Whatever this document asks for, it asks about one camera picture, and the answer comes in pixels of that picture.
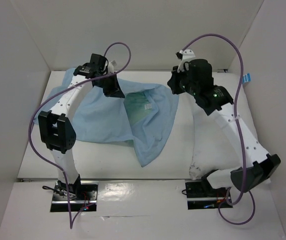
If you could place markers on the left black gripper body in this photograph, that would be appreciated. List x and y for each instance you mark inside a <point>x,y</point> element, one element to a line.
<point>109,85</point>

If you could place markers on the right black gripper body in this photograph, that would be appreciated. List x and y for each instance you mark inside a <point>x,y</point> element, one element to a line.
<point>173,83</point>

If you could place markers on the blue green pillowcase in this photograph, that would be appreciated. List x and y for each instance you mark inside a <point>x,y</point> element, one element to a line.
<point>145,117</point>

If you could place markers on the white pillow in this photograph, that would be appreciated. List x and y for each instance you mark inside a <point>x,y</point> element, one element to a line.
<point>217,149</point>

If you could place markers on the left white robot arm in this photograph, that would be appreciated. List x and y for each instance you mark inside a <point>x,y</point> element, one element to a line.
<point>55,125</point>

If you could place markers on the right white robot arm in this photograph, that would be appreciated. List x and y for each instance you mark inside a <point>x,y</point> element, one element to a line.
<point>256,163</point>

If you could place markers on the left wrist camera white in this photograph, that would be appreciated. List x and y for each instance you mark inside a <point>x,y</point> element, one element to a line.
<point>111,67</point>

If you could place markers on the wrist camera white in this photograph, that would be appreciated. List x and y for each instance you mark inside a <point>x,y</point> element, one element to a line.
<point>111,67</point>
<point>185,56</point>

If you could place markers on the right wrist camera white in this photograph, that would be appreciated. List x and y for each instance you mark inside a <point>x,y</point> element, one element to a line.
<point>185,56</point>

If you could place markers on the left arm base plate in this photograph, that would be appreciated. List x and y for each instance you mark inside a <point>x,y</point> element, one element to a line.
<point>86,199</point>

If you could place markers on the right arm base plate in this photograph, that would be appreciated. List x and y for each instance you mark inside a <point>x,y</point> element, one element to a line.
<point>200,196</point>

